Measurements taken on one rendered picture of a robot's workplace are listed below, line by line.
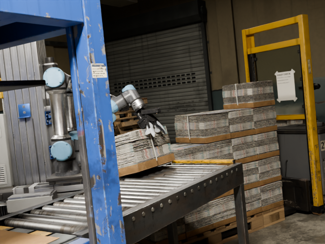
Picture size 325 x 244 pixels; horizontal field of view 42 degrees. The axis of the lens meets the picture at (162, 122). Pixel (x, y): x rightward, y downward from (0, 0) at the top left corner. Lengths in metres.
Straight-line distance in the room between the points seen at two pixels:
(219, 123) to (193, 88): 7.34
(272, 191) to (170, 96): 7.48
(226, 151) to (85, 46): 2.50
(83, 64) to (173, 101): 9.98
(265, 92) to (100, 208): 2.91
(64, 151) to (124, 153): 0.35
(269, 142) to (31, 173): 2.12
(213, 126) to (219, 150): 0.21
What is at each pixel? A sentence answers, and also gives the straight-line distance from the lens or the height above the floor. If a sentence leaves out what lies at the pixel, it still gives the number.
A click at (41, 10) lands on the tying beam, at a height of 1.47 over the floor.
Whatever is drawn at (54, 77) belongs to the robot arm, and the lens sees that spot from 2.51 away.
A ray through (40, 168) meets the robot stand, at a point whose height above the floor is 0.86.
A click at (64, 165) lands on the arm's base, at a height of 0.88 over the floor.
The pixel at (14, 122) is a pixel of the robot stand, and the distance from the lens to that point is 2.90.
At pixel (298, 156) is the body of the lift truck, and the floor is 0.53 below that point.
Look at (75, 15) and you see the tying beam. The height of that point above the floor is 1.47.
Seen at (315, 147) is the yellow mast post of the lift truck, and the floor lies 0.63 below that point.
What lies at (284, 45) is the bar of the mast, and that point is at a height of 1.61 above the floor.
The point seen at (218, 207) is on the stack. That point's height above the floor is 0.30.
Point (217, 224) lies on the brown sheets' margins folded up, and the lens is 3.58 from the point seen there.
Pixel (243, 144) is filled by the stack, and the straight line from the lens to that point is 3.73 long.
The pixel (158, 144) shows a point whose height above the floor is 0.96.
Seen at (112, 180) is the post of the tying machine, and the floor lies 1.00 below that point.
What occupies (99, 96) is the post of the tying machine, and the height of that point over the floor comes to 1.24.
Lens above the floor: 1.22
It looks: 3 degrees down
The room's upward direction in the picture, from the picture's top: 6 degrees counter-clockwise
